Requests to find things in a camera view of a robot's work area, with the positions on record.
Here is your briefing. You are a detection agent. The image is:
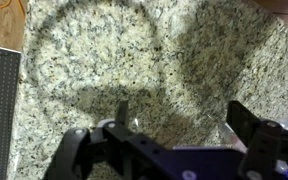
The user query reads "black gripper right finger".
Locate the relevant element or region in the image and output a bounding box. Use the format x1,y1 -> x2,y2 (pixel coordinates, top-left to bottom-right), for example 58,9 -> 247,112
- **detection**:
226,100 -> 288,180

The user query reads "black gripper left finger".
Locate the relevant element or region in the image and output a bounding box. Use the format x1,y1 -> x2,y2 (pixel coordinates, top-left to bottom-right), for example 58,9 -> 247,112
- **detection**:
43,99 -> 185,180

